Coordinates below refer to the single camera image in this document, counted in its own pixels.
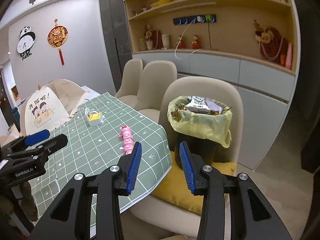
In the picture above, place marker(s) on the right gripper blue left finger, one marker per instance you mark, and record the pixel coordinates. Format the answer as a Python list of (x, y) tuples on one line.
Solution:
[(132, 167)]

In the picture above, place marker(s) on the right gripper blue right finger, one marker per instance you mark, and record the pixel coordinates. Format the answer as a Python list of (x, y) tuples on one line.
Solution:
[(189, 167)]

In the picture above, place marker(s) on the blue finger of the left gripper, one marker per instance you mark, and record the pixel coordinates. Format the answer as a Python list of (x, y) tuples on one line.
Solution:
[(34, 139), (51, 146)]

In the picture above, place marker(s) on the green silver snack bag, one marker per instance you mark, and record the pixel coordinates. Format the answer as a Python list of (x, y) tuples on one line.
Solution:
[(201, 105)]

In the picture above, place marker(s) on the black trash bin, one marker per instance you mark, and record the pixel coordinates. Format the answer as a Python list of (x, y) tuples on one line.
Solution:
[(203, 147)]

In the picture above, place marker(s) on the yellow trash bag liner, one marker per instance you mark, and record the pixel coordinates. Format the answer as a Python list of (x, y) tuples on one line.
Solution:
[(204, 126)]

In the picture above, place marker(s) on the person's left hand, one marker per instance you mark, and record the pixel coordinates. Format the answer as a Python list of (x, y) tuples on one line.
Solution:
[(22, 196)]

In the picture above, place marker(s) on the yellow seat cushion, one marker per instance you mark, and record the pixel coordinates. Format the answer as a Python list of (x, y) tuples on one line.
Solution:
[(173, 189)]

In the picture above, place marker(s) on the pink caterpillar toy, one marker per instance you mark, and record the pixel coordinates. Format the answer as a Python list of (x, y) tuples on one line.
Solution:
[(127, 137)]

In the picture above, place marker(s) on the cream mesh food cover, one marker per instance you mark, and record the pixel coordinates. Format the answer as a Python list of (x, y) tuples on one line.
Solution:
[(51, 106)]

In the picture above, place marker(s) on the near beige dining chair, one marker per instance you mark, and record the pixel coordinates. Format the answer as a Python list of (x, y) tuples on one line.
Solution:
[(168, 216)]

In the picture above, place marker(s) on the beige dining chair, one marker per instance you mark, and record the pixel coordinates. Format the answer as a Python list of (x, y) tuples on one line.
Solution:
[(168, 216), (131, 78), (156, 77)]

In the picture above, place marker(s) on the green grid tablecloth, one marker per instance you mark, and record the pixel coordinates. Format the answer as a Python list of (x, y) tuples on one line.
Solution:
[(91, 149)]

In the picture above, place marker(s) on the white yellow toy cart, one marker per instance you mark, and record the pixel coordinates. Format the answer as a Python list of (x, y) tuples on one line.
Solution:
[(93, 117)]

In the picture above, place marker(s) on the middle beige dining chair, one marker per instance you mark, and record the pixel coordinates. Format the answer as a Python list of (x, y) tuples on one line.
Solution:
[(156, 77)]

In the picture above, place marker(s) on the far beige dining chair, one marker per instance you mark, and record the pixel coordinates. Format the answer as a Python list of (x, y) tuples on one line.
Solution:
[(131, 78)]

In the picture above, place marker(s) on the red chinese knot ornament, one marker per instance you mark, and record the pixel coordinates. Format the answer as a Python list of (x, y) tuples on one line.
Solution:
[(57, 36)]

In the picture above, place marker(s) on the right red fortune figurine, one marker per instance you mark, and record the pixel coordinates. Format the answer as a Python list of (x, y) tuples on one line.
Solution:
[(196, 43)]

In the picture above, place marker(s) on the red fortune figurine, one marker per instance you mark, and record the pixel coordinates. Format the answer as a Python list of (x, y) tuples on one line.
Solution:
[(180, 43), (196, 43)]

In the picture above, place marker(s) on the left red fortune figurine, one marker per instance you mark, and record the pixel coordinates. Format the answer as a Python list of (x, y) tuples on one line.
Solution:
[(180, 43)]

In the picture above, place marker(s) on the white lidded cup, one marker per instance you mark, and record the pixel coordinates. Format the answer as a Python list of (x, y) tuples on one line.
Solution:
[(166, 41)]

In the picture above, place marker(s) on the glass jar on counter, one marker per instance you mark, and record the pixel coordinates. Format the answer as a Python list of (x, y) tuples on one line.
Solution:
[(142, 44)]

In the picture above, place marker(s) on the small red flower bag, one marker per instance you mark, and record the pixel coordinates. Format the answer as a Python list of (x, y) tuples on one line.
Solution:
[(153, 39)]

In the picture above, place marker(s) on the pink box on shelf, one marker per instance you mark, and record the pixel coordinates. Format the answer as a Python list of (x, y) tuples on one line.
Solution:
[(288, 62)]

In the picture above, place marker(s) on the red flower gift bag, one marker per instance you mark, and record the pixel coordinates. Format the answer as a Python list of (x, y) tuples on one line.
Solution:
[(272, 44)]

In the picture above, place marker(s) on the yellow toy on shelf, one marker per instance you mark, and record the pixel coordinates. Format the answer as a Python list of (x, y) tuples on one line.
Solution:
[(159, 3)]

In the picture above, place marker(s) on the panda wall clock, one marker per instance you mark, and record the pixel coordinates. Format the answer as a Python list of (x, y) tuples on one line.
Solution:
[(25, 43)]

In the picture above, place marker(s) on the black wall power strip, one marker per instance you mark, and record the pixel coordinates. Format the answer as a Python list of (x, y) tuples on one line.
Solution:
[(185, 20)]

